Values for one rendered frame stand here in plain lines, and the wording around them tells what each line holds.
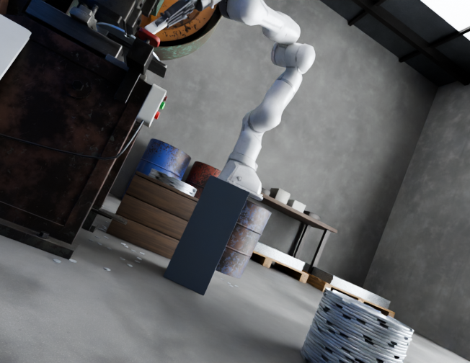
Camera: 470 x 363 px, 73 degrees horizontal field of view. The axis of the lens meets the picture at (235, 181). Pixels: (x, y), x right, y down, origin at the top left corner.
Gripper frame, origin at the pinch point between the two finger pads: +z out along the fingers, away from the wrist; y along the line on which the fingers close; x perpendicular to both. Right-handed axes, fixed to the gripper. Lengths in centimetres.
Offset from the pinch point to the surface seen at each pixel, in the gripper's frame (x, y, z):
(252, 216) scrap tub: -98, 84, -4
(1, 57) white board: 17.5, 3.9, 42.8
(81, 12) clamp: 18.5, 8.1, 14.8
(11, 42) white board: 20.0, 5.1, 37.9
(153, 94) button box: -15.8, 5.2, 13.7
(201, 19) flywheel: 12, 66, -46
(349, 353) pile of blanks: -112, -27, 22
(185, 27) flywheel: 13, 66, -36
